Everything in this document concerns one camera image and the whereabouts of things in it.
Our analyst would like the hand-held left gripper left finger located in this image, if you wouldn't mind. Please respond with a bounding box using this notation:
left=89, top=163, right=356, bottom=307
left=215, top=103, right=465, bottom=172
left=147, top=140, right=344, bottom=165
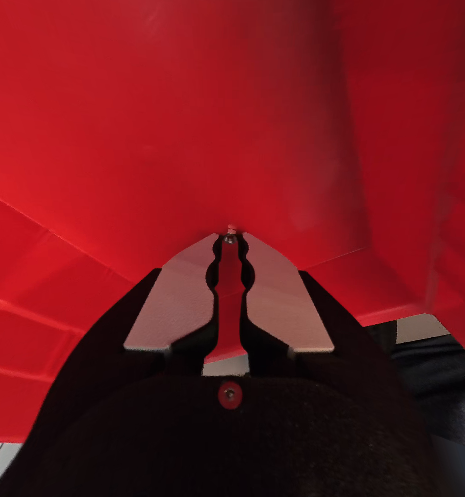
left=124, top=233, right=221, bottom=355

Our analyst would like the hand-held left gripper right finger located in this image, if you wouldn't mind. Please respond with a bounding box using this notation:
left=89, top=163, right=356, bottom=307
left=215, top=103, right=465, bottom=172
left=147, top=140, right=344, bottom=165
left=239, top=232, right=336, bottom=355

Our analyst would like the red plastic bin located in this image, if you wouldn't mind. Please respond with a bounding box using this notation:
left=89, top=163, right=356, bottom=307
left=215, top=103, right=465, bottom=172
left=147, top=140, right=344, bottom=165
left=0, top=0, right=465, bottom=445

